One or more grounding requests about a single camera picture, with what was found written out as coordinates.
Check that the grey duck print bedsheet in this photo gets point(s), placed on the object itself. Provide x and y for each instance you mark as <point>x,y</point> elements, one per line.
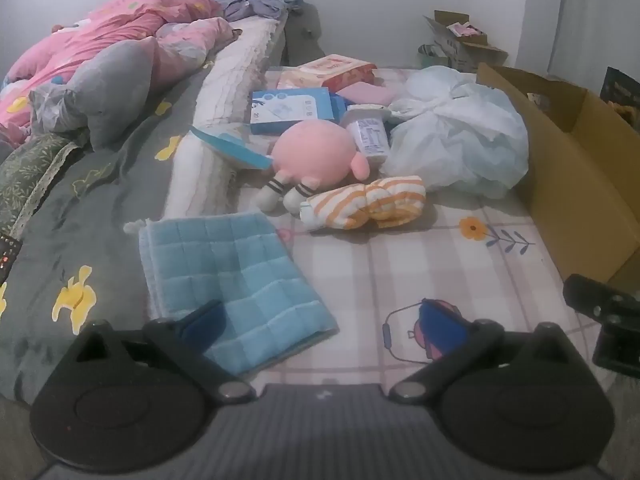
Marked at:
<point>100,210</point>

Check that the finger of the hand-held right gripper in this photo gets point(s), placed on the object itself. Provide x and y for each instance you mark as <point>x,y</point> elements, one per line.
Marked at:
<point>582,292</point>

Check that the green floral pillow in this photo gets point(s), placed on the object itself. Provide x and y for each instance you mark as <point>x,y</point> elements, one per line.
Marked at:
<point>25,175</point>

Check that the green bag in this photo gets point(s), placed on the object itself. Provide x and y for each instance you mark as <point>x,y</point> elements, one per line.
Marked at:
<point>430,52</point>

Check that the pink plaid bedsheet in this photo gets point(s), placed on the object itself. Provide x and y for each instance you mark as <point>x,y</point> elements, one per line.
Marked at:
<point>425,260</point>

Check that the blue tissue pack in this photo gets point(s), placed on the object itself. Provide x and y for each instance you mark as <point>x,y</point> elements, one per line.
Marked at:
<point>230,147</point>

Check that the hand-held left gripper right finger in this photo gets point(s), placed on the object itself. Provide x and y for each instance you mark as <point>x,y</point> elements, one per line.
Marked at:
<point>442,327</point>

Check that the pink floral quilt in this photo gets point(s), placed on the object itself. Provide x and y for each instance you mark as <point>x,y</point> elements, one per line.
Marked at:
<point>100,30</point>

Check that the blue and white box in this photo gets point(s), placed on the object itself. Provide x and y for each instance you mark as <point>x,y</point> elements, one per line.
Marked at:
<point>290,110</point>

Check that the purple cloth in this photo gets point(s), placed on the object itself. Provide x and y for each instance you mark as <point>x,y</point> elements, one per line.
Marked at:
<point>250,7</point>

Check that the white plastic bag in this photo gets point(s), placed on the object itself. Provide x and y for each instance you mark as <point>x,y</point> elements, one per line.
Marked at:
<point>450,140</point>

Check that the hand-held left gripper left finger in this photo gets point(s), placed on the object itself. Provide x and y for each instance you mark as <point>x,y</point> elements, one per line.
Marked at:
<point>206,319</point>

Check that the remote control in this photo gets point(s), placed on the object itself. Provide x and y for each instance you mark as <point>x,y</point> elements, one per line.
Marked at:
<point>7,255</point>

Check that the grey plush pillow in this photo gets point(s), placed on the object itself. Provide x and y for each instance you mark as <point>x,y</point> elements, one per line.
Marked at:
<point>115,85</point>

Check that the pink packet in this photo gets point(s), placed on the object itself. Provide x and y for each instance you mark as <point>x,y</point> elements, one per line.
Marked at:
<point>367,94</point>

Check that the white labelled jar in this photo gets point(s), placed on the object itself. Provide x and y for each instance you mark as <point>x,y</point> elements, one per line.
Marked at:
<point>370,135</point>

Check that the pink plush doll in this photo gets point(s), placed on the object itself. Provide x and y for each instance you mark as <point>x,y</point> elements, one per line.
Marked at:
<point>310,150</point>

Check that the small open cardboard box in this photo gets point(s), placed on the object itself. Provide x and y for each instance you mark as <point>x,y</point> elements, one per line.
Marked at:
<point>465,47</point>

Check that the blue quilted towel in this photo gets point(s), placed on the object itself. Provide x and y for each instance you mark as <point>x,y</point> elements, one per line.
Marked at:
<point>225,260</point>

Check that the red tissue pack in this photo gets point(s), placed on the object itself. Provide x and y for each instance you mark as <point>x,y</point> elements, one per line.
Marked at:
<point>330,72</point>

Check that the white ruffled blanket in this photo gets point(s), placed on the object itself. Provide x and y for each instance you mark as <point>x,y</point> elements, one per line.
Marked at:
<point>225,75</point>

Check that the orange striped cloth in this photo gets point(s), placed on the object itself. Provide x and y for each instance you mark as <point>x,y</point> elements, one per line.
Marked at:
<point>370,200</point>

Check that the large cardboard box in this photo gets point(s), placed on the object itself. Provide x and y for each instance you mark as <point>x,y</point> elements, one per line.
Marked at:
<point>565,185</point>

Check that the dark printed box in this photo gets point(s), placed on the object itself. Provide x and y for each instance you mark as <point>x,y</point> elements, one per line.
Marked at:
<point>620,90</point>

